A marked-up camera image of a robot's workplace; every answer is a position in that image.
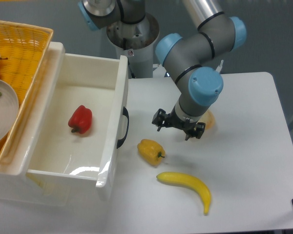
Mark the slice of bread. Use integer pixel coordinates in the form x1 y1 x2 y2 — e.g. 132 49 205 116
199 110 215 130

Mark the yellow banana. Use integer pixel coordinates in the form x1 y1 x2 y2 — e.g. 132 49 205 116
156 172 212 215

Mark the white top drawer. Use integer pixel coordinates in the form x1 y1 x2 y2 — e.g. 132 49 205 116
27 54 129 200

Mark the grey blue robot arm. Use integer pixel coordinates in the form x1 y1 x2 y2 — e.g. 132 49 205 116
78 0 247 138

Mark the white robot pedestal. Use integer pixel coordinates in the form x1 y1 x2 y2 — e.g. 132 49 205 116
106 13 160 78

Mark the yellow woven basket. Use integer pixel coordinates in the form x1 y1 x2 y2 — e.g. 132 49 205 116
0 20 53 163

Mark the black top drawer handle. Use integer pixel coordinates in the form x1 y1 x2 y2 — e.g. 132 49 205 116
116 106 129 149

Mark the white ribbed plate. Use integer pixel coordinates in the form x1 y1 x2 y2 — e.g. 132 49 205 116
0 79 19 141

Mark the yellow bell pepper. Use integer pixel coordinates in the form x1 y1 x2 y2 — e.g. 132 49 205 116
137 139 166 167

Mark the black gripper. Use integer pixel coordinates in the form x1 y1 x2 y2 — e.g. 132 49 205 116
151 109 206 141

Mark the red bell pepper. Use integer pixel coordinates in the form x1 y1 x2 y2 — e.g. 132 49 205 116
68 105 93 134

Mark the white drawer cabinet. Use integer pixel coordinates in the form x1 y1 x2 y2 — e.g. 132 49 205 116
0 42 69 206

